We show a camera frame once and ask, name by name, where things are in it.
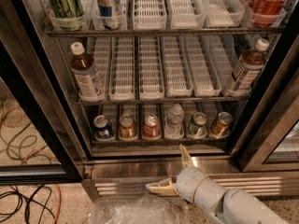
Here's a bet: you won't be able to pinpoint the blue pepsi can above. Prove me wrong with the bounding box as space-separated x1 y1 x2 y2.
93 115 114 141

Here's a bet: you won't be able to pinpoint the right glass fridge door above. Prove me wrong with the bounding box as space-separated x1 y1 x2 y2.
231 4 299 172

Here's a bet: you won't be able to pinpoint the red soda can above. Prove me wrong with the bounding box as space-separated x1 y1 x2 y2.
142 113 161 140

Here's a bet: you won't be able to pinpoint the clear plastic bin with bag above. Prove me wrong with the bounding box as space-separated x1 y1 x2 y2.
89 194 190 224

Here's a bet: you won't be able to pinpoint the red coca-cola can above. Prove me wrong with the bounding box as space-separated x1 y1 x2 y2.
245 0 286 27

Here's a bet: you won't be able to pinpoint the black floor cable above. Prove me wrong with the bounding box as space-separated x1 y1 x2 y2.
0 184 57 224

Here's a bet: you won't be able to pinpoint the tea bottle white cap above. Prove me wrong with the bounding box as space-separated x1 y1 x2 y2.
71 42 104 102
226 38 269 96

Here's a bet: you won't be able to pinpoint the left glass fridge door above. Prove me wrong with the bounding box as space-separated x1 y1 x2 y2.
0 0 86 185

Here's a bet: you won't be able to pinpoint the blue beige tall can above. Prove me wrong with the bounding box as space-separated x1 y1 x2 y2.
97 0 122 30

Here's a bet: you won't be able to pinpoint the right tea bottle white cap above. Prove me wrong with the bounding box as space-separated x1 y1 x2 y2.
226 38 269 96

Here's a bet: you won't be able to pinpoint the orange floor cable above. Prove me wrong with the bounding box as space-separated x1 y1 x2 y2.
50 184 63 224

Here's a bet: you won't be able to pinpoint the green soda can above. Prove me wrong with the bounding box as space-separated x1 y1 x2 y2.
187 112 207 139

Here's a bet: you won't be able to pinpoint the left tea bottle white cap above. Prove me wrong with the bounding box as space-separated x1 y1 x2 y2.
71 42 104 102

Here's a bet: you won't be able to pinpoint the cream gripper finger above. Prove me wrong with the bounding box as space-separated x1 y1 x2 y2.
179 145 194 168
146 178 178 196

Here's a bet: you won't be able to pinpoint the clear water bottle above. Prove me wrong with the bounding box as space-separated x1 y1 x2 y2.
164 104 184 140

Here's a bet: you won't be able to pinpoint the green tall can top shelf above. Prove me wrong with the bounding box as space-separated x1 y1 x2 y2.
50 0 84 31

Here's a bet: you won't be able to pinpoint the brown gold soda can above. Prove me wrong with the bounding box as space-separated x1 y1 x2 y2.
119 115 136 141

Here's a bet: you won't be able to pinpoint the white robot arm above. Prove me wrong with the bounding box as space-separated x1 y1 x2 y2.
146 145 289 224

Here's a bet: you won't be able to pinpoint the steel fridge bottom grille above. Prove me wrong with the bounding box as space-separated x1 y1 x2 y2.
82 157 299 200

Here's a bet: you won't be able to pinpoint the glass fridge door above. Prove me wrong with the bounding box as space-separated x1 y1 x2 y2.
0 0 86 185
231 4 299 172

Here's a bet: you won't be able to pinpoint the orange gold soda can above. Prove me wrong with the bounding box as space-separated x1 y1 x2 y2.
209 111 233 139

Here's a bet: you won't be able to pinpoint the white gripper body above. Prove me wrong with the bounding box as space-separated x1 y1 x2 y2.
176 167 226 213

